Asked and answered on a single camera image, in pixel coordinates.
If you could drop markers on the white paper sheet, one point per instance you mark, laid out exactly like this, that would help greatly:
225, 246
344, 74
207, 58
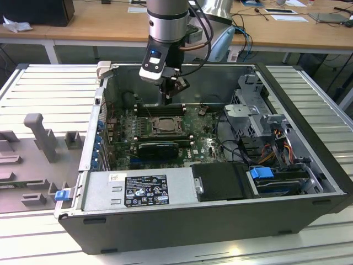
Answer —
289, 18

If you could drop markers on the CPU socket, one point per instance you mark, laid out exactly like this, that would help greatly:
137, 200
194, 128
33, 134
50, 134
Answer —
168, 132

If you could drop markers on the green motherboard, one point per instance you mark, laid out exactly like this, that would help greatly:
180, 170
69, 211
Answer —
204, 138

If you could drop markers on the open black PC case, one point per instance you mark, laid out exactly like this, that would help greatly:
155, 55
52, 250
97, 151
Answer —
193, 229

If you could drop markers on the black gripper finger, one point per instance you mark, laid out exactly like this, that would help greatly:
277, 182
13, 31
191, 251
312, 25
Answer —
182, 84
168, 92

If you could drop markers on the white label tag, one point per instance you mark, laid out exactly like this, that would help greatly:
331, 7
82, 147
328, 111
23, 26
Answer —
233, 56

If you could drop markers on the black RAM slot bank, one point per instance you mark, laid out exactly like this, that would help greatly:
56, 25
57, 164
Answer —
165, 138
154, 110

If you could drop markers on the black round component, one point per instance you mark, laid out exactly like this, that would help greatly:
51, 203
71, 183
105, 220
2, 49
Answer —
128, 100

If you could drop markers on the black computer box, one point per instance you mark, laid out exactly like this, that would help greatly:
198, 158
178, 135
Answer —
36, 11

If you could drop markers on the grey side wrist camera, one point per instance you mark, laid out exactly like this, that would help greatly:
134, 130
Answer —
194, 33

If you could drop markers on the grey laptop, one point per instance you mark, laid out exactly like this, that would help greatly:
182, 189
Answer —
329, 17

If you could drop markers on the blue disk carrier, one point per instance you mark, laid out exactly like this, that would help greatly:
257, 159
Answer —
260, 172

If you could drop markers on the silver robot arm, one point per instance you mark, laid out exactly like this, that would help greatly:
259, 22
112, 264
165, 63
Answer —
168, 25

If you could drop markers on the black plastic drive cover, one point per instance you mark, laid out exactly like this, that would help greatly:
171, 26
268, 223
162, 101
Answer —
220, 179

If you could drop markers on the long wooden desk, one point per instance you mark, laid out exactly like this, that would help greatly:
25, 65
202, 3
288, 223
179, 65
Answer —
110, 27

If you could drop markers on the metal drive cage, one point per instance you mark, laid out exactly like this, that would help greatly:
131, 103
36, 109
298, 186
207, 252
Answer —
240, 110

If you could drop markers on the blue plastic latch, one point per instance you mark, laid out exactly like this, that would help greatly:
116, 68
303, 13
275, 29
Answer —
62, 195

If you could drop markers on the black graphics card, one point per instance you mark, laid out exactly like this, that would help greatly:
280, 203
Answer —
157, 151

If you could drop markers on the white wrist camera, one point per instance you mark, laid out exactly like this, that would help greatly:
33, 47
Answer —
153, 63

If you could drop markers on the crumpled white paper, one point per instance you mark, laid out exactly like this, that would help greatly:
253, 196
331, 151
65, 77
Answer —
16, 25

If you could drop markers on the grey power supply unit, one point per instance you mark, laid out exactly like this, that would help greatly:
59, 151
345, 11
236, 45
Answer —
96, 193

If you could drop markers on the grey parts rack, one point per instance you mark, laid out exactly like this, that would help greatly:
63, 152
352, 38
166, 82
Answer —
33, 165

